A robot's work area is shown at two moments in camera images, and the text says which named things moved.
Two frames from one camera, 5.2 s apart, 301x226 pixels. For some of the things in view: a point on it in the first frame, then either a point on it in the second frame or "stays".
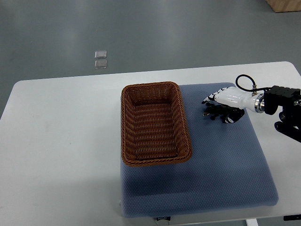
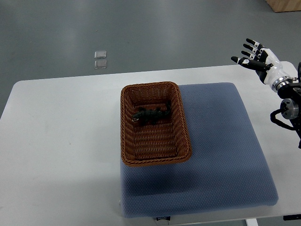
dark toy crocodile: x=223 y=112 to x=151 y=115
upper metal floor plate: x=100 y=54 stays
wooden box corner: x=284 y=5 stays
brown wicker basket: x=154 y=125 stays
